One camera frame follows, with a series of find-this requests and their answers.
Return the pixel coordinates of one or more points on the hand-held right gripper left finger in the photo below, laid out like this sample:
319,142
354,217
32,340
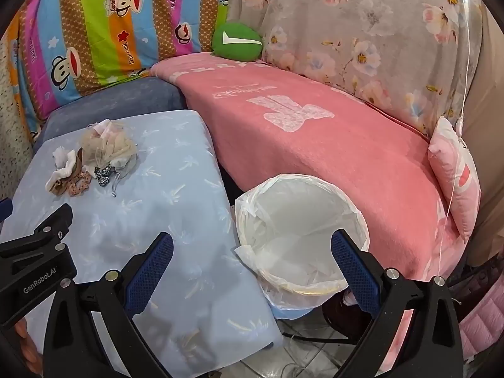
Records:
151,271

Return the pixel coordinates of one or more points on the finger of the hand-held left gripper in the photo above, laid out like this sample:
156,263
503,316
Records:
55,220
4,210

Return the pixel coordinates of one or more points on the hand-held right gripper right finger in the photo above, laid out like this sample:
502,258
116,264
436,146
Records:
354,271

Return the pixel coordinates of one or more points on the pink floral scrunchie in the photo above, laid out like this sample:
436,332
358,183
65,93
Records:
73,189

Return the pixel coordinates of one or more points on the cream brown scrunchie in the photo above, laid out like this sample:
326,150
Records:
59,180

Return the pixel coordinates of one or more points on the black white print scrunchie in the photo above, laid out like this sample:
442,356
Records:
103,177

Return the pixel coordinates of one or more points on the light blue trash bin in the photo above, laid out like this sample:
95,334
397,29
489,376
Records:
293,315

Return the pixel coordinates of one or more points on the white bag-lined trash bin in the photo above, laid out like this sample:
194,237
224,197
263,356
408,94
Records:
299,204

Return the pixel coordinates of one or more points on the beige tulle cloth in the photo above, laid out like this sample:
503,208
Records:
104,147

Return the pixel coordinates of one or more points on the pink quilted cloth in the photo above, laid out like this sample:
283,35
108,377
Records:
476,323

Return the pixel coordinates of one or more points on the dark blue sofa cushion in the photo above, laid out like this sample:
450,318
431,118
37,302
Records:
118,98

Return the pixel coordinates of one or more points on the pink blanket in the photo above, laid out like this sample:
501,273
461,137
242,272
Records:
315,134

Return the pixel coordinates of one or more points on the pink pillow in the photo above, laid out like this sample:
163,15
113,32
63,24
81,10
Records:
453,165

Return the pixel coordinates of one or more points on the striped monkey print blanket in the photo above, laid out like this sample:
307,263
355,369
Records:
98,27

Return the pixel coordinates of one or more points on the green round cushion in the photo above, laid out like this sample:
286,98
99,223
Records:
236,49

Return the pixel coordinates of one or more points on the floral grey pillow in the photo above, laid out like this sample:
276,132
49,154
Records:
354,27

